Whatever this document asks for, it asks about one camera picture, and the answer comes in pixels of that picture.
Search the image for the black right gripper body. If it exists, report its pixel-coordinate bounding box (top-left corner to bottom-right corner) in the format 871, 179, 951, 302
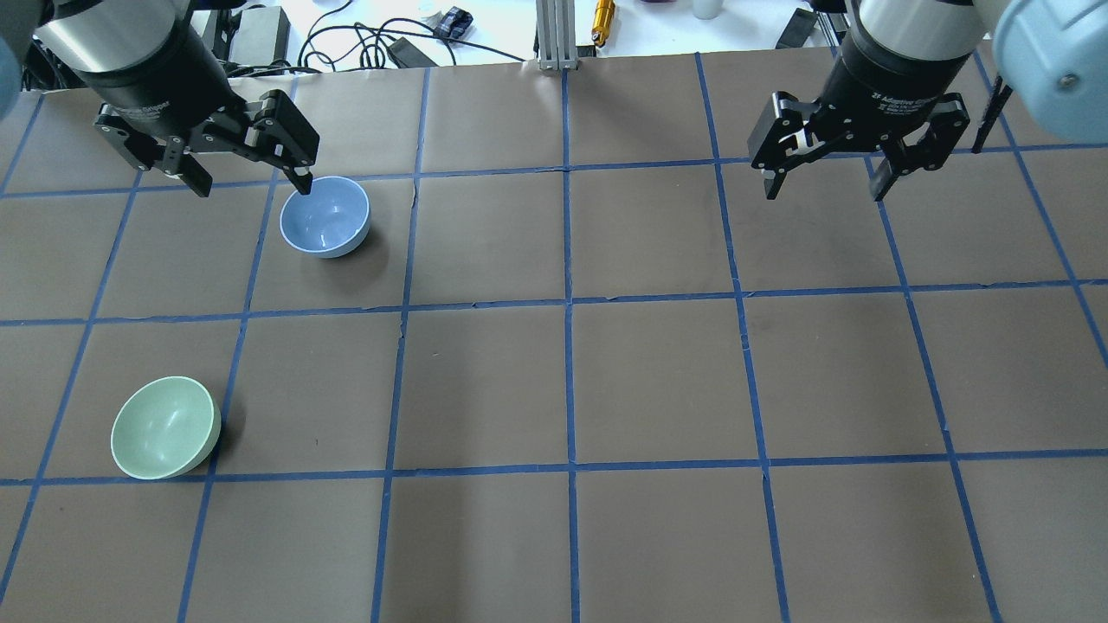
815, 25, 948, 153

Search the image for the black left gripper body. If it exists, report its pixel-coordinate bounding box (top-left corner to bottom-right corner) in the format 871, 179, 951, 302
73, 19, 242, 154

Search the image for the green bowl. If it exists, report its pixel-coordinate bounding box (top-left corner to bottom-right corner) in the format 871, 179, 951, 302
110, 376, 222, 480

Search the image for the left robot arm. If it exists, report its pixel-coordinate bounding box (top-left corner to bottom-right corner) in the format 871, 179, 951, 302
3, 1, 320, 197

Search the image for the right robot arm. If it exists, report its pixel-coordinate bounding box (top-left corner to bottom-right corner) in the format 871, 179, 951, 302
748, 1, 1107, 201

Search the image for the blue bowl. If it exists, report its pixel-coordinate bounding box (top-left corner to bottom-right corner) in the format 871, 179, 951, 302
280, 175, 372, 259

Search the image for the black flat object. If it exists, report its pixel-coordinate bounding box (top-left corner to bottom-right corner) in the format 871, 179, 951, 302
774, 8, 818, 48

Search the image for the white cup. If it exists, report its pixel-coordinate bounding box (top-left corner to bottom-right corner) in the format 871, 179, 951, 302
690, 0, 725, 21

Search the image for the black power adapter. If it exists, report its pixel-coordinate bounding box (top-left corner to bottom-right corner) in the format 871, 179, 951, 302
384, 38, 438, 68

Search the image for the small black blue device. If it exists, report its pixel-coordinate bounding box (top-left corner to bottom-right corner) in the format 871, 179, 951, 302
433, 6, 473, 41

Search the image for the black cable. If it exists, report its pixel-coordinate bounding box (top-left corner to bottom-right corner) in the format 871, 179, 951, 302
296, 0, 527, 72

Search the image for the yellow tool handle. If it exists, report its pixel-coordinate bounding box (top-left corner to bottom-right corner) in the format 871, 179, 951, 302
589, 0, 616, 48

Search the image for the aluminium frame post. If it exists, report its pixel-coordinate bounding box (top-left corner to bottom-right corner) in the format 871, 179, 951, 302
535, 0, 579, 72

